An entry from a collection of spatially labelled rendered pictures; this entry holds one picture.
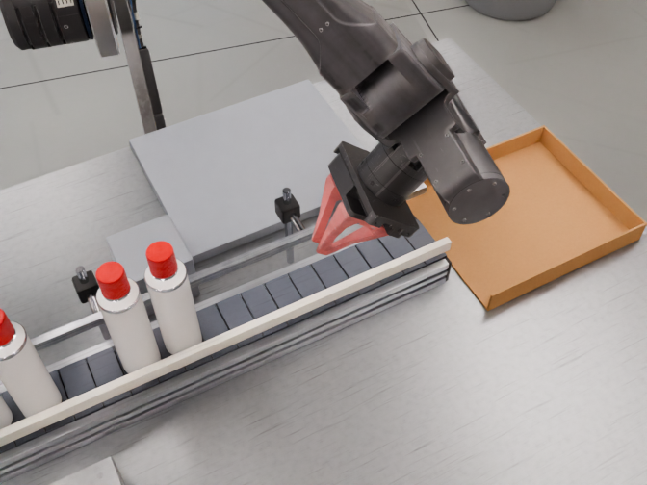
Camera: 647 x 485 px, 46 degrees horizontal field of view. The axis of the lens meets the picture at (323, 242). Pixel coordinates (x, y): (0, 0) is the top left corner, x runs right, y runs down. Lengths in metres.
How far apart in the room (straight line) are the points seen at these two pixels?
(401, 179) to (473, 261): 0.53
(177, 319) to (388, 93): 0.47
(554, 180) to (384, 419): 0.54
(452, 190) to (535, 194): 0.71
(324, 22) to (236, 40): 2.44
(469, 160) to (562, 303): 0.60
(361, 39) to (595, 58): 2.53
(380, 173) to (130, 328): 0.40
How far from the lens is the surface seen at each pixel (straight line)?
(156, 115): 1.83
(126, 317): 0.95
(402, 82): 0.64
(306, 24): 0.62
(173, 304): 0.97
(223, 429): 1.07
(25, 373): 0.98
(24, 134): 2.82
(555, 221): 1.32
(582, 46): 3.16
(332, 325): 1.12
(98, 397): 1.04
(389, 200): 0.73
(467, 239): 1.26
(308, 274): 1.14
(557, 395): 1.13
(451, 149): 0.65
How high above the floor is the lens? 1.79
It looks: 51 degrees down
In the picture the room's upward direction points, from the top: straight up
